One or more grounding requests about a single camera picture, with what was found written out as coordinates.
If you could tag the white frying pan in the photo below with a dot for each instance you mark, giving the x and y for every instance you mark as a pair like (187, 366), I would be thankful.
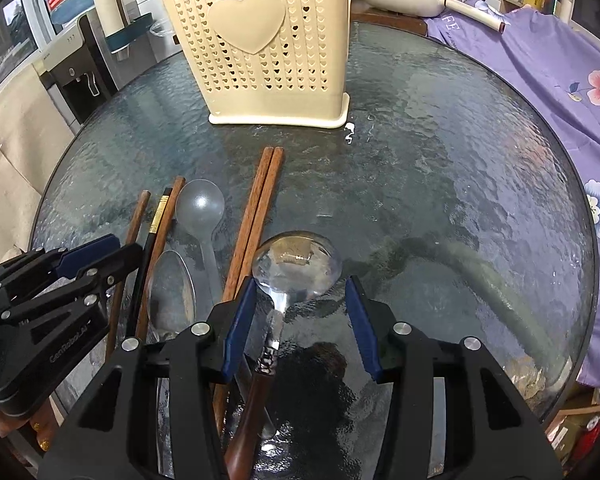
(405, 0)

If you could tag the cream perforated utensil holder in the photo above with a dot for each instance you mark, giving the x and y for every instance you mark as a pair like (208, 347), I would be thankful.
(240, 85)

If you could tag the water dispenser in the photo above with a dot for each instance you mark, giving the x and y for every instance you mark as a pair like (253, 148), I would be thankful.
(80, 75)

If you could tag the black chopstick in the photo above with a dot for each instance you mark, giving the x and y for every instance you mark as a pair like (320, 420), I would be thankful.
(152, 240)

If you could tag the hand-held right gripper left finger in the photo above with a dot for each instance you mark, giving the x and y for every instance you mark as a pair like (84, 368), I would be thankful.
(240, 327)

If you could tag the paper towel roll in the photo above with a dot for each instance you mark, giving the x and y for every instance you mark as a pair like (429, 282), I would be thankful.
(111, 10)

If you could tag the teal paper towel holder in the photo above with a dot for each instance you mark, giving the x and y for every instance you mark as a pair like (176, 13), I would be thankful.
(130, 30)

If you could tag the glass sliding window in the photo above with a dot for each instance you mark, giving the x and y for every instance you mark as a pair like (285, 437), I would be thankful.
(7, 40)

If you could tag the cardboard box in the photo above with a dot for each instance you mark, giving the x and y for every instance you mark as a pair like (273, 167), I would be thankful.
(575, 420)

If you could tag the small metal spoon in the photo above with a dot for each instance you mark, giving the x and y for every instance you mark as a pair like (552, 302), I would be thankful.
(172, 292)

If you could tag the clear plastic spoon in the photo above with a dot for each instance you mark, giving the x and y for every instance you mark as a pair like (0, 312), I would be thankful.
(200, 207)

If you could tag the brown glass bottle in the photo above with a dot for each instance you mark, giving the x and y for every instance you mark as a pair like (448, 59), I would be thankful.
(555, 2)

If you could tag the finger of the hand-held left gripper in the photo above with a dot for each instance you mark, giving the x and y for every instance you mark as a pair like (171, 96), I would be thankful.
(90, 255)
(115, 267)

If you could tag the purple floral cloth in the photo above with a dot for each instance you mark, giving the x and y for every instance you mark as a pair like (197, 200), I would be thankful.
(545, 70)

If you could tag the beige cloth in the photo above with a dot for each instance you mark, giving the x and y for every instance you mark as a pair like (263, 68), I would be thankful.
(15, 160)

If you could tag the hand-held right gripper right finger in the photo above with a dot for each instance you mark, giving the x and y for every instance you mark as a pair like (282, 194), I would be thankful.
(362, 327)

